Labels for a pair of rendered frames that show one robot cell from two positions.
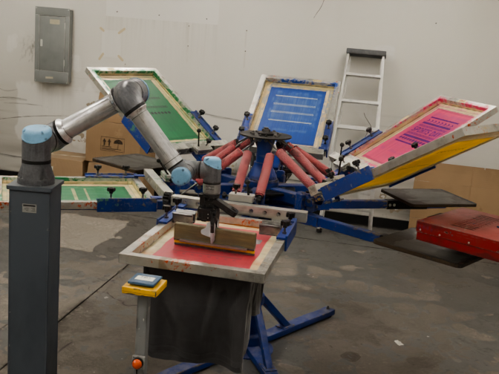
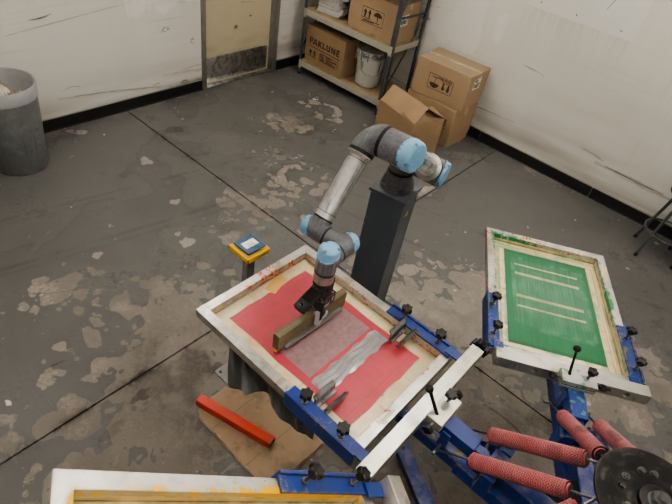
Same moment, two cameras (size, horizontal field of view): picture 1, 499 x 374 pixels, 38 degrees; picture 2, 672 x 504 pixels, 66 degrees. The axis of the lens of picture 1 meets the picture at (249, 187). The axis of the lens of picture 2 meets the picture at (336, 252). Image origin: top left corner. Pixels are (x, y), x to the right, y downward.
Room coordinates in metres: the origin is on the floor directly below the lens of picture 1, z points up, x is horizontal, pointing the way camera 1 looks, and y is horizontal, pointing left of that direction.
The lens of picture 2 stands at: (3.54, -1.03, 2.49)
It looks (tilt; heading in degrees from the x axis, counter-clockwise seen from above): 41 degrees down; 114
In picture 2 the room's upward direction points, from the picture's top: 12 degrees clockwise
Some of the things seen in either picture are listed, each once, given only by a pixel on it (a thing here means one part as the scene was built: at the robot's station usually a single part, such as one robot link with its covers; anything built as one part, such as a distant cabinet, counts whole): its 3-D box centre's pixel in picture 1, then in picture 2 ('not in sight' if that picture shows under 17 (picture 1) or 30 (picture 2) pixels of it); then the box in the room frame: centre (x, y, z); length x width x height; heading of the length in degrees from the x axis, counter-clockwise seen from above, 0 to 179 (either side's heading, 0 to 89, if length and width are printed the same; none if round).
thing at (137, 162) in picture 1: (180, 179); not in sight; (4.54, 0.44, 0.91); 1.34 x 0.40 x 0.08; 49
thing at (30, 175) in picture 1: (36, 170); (398, 177); (2.94, 0.88, 1.25); 0.15 x 0.15 x 0.10
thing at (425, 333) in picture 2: (171, 219); (418, 334); (3.35, 0.36, 0.97); 0.30 x 0.05 x 0.07; 169
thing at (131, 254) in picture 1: (215, 241); (325, 335); (3.06, 0.13, 0.97); 0.79 x 0.58 x 0.04; 169
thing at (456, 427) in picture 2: not in sight; (453, 430); (3.61, 0.02, 1.02); 0.17 x 0.06 x 0.05; 169
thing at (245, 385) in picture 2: (255, 302); (270, 392); (2.97, -0.06, 0.74); 0.46 x 0.04 x 0.42; 169
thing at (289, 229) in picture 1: (286, 234); (321, 423); (3.24, -0.19, 0.97); 0.30 x 0.05 x 0.07; 169
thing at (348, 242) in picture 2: (187, 170); (340, 244); (2.99, 0.26, 1.29); 0.11 x 0.11 x 0.08; 84
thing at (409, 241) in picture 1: (357, 230); not in sight; (3.66, -0.58, 0.91); 1.34 x 0.40 x 0.08; 49
